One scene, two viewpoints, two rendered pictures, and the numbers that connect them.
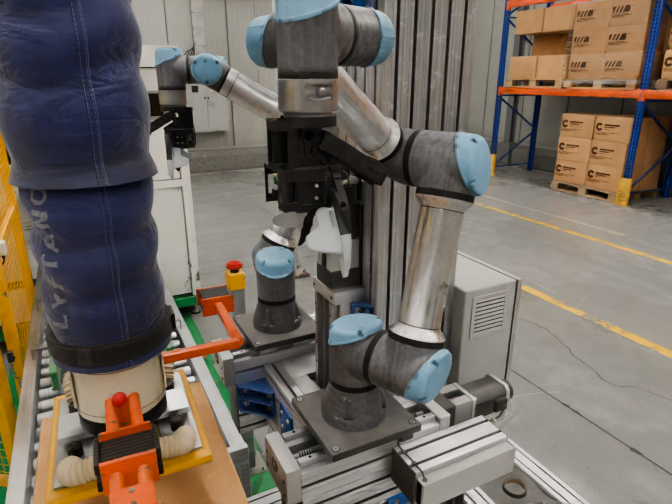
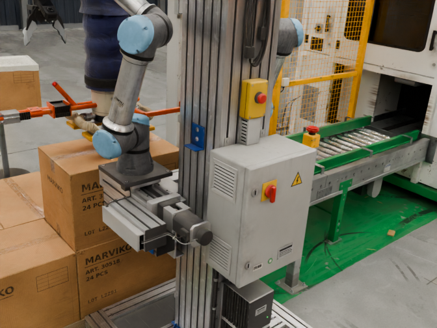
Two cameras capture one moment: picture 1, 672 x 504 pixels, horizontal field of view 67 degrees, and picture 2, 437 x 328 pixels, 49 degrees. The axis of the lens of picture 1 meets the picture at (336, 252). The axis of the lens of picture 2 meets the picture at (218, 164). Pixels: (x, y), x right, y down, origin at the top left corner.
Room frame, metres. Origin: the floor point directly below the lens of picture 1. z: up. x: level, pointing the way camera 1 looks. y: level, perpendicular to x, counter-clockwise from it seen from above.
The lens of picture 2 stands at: (0.88, -1.88, 1.84)
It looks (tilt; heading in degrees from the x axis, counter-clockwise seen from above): 23 degrees down; 76
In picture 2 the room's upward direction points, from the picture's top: 3 degrees clockwise
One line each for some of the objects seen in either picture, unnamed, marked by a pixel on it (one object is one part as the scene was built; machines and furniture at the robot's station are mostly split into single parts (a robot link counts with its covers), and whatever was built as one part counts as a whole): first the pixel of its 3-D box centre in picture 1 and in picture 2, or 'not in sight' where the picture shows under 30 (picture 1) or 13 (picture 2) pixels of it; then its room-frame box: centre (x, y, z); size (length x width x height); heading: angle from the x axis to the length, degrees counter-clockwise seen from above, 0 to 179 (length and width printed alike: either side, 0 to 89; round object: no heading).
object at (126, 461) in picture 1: (128, 456); (58, 109); (0.67, 0.34, 1.18); 0.10 x 0.08 x 0.06; 115
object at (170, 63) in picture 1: (171, 69); not in sight; (1.50, 0.46, 1.79); 0.09 x 0.08 x 0.11; 103
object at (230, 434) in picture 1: (177, 328); (339, 180); (2.42, 0.85, 0.50); 2.31 x 0.05 x 0.19; 27
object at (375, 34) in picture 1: (344, 37); not in sight; (0.76, -0.01, 1.82); 0.11 x 0.11 x 0.08; 53
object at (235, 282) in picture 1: (241, 375); (300, 214); (1.97, 0.42, 0.50); 0.07 x 0.07 x 1.00; 27
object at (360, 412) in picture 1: (354, 391); (134, 157); (0.99, -0.04, 1.09); 0.15 x 0.15 x 0.10
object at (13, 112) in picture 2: not in sight; (10, 116); (0.48, 0.25, 1.18); 0.07 x 0.07 x 0.04; 25
